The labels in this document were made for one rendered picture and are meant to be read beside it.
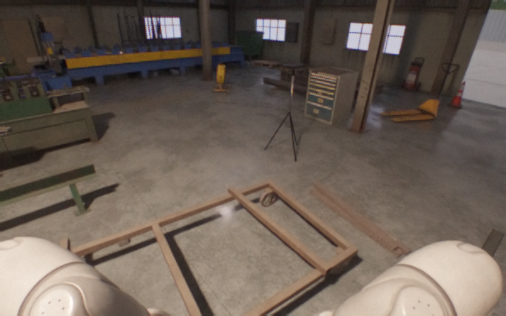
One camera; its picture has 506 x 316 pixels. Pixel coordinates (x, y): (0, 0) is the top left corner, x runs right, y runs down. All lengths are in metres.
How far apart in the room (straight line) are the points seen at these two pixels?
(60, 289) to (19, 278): 0.11
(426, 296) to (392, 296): 0.04
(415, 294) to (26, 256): 0.59
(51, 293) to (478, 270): 0.64
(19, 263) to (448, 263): 0.70
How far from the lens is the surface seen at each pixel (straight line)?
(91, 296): 0.44
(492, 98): 10.41
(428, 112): 7.28
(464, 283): 0.54
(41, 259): 0.54
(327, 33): 12.01
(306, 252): 2.07
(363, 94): 5.21
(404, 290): 0.43
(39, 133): 4.89
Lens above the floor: 1.89
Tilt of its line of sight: 29 degrees down
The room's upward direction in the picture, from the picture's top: 2 degrees clockwise
